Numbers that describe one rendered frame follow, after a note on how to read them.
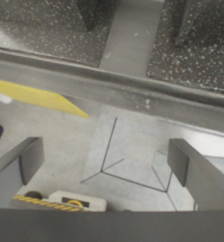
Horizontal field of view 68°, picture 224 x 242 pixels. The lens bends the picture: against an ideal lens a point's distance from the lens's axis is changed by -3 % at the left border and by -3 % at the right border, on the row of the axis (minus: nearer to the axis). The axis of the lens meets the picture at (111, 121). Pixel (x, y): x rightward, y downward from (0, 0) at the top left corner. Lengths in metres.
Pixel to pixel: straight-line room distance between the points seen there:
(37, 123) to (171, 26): 0.91
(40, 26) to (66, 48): 0.07
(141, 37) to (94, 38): 0.07
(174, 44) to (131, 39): 0.07
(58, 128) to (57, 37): 0.74
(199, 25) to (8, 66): 0.59
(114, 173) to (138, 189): 0.14
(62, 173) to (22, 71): 0.58
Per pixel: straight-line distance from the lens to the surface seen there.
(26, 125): 1.11
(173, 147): 0.16
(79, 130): 0.96
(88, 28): 0.31
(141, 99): 0.51
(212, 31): 0.32
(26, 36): 0.35
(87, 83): 0.54
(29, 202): 0.72
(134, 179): 0.90
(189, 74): 0.27
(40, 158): 0.17
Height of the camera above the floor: 0.91
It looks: 79 degrees down
